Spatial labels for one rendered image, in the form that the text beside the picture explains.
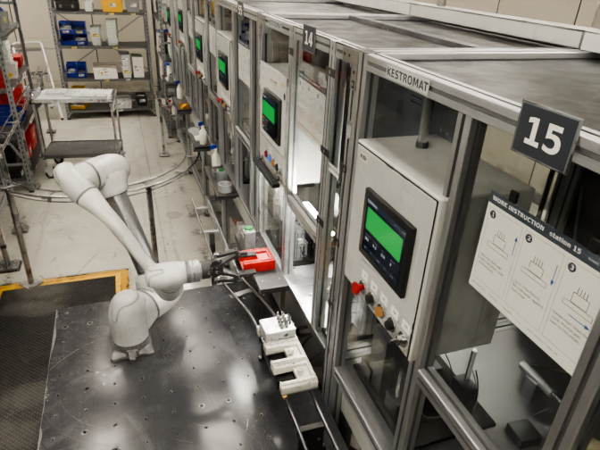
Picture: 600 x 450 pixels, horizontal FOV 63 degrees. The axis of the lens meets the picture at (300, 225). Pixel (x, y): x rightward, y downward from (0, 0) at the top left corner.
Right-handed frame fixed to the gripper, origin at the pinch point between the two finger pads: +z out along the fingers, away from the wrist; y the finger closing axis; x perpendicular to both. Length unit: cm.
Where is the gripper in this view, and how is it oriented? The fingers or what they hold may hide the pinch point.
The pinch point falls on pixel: (249, 262)
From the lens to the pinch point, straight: 206.9
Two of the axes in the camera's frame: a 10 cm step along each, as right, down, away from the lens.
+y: 0.4, -8.8, -4.7
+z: 9.4, -1.2, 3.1
